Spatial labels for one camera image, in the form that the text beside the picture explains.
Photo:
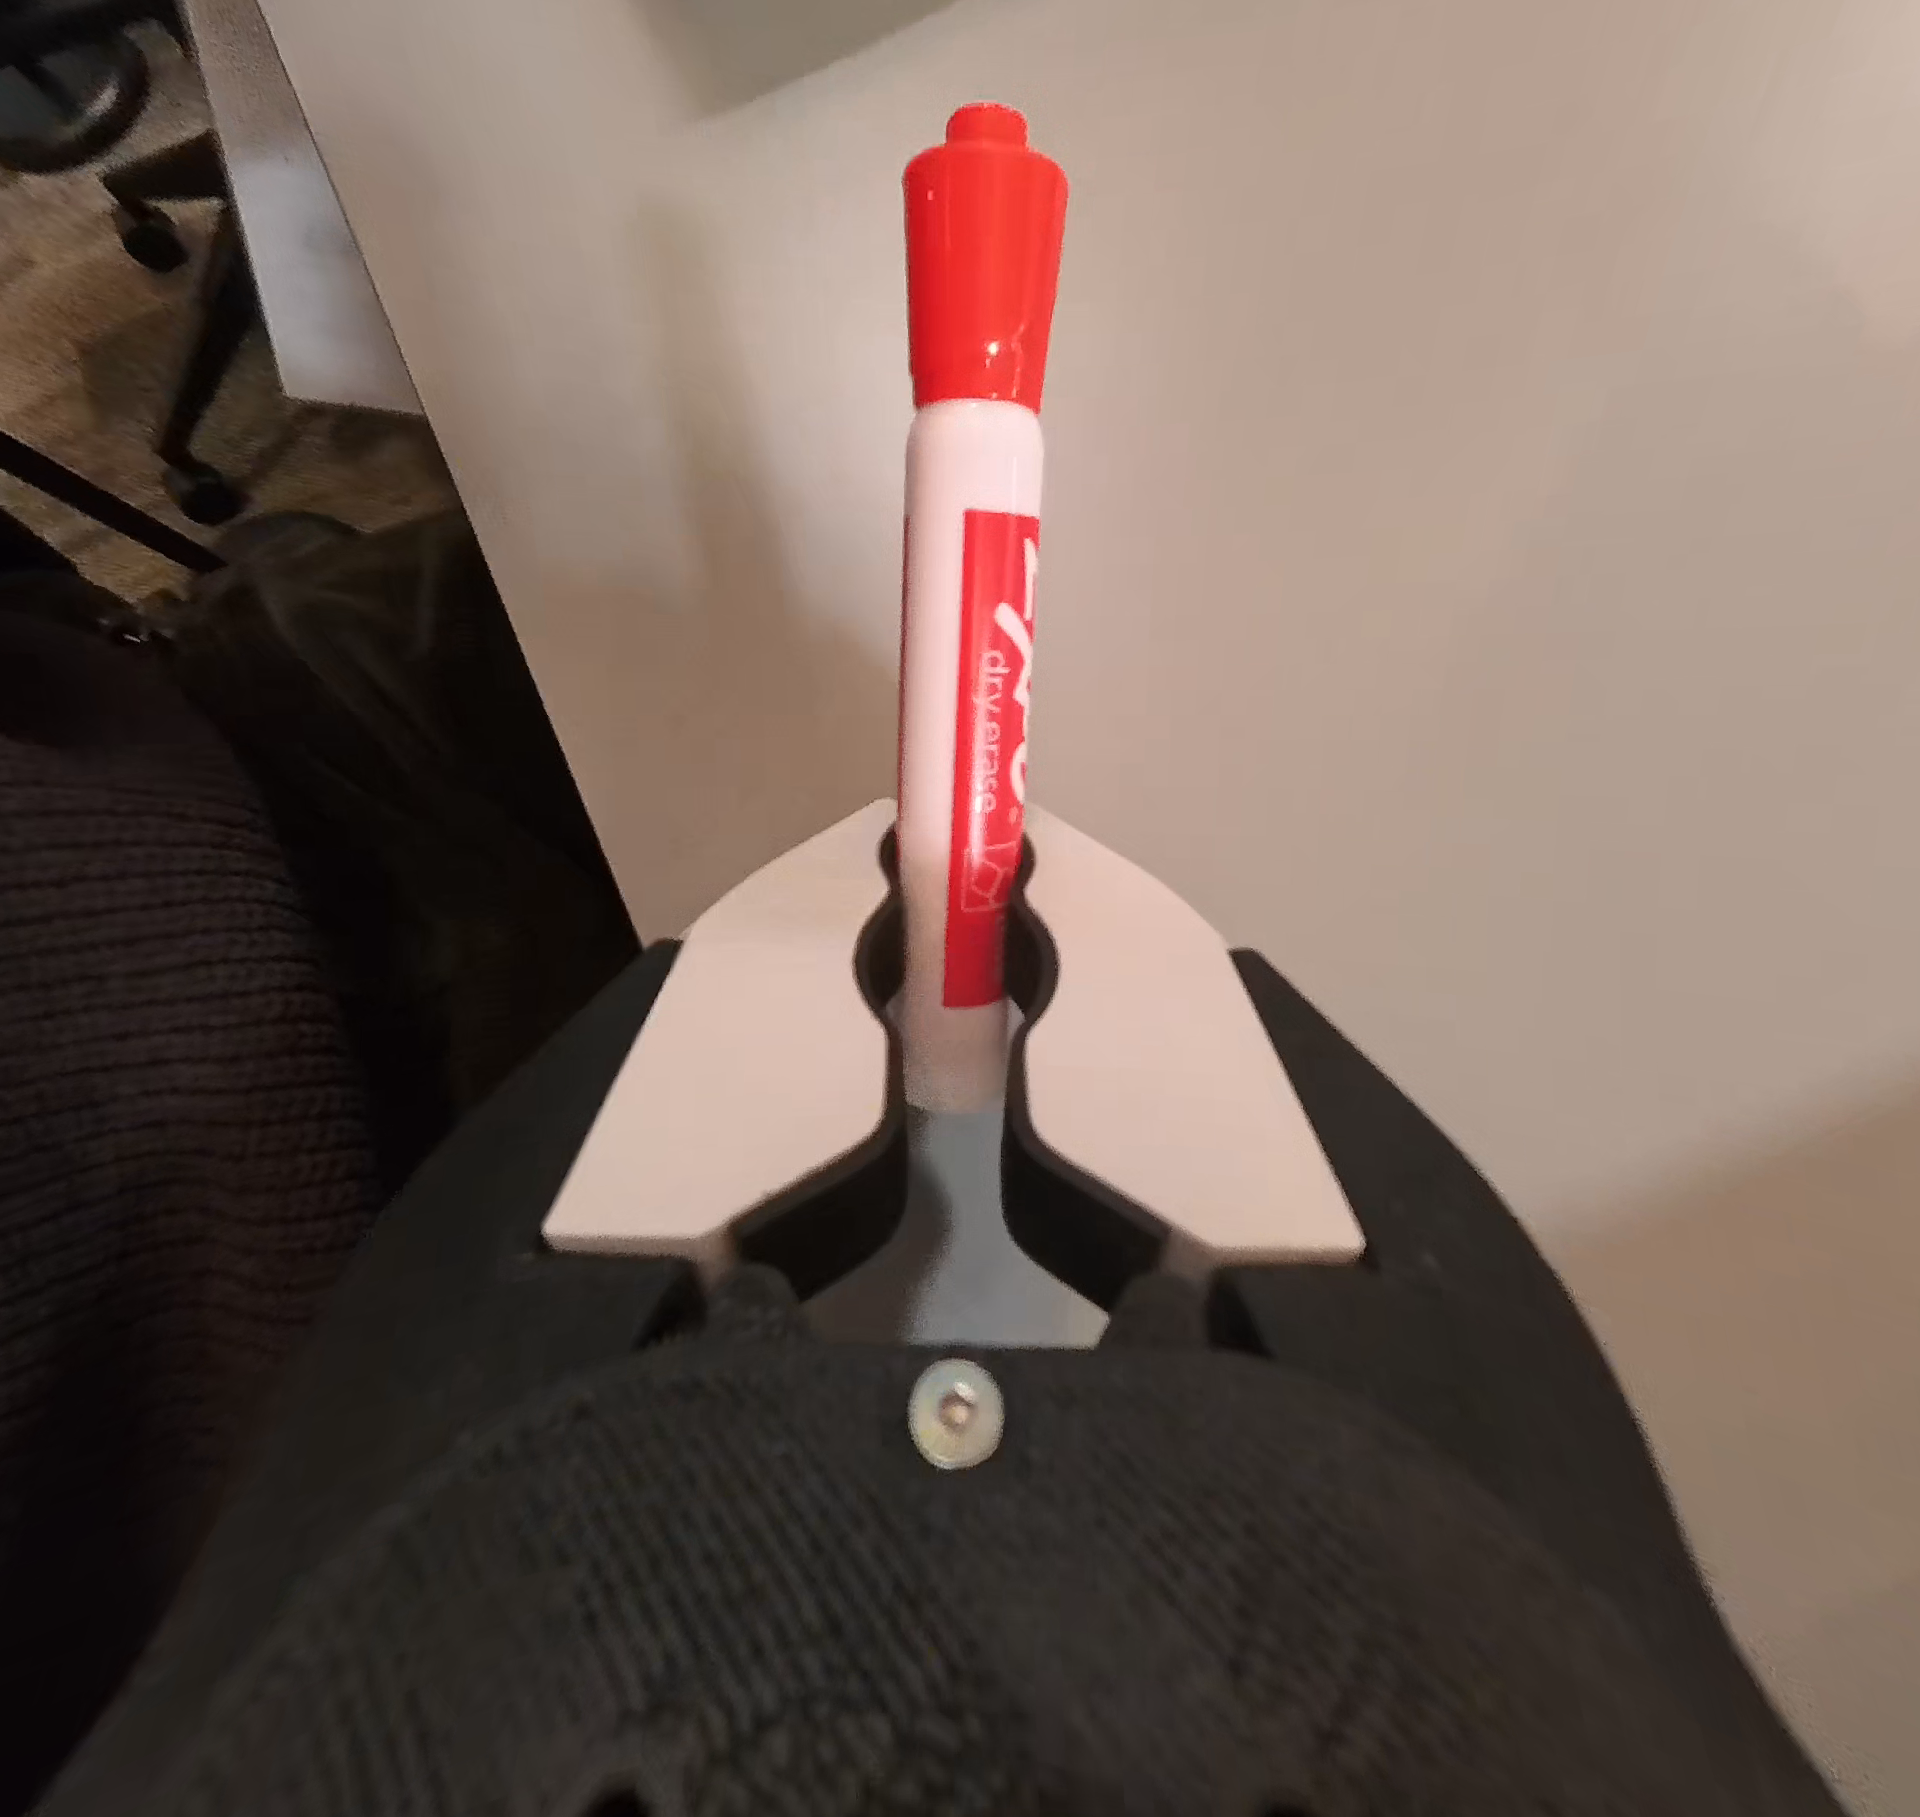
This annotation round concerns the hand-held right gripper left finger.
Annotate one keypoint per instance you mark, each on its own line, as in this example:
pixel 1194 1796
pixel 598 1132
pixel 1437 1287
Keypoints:
pixel 720 1080

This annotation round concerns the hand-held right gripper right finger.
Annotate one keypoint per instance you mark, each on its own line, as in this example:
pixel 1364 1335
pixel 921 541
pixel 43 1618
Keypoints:
pixel 1198 1096

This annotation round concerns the red dry erase marker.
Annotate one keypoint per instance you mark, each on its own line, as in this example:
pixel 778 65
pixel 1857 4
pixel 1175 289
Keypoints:
pixel 982 271

